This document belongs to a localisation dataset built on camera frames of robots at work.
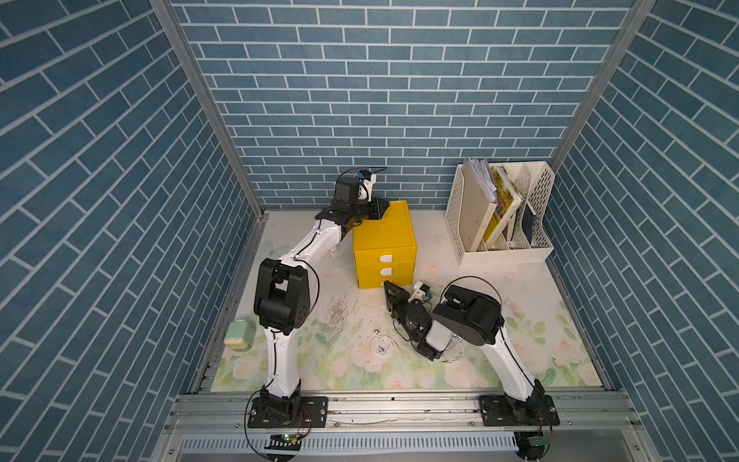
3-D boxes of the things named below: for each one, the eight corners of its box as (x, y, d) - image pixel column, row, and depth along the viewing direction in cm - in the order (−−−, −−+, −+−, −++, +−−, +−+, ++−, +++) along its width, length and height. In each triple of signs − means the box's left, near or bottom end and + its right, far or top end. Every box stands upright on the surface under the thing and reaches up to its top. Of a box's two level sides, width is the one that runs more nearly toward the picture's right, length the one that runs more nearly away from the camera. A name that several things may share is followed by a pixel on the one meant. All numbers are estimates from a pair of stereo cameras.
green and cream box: (234, 352, 85) (222, 342, 79) (241, 330, 90) (230, 319, 83) (253, 352, 85) (243, 342, 79) (260, 330, 90) (251, 319, 83)
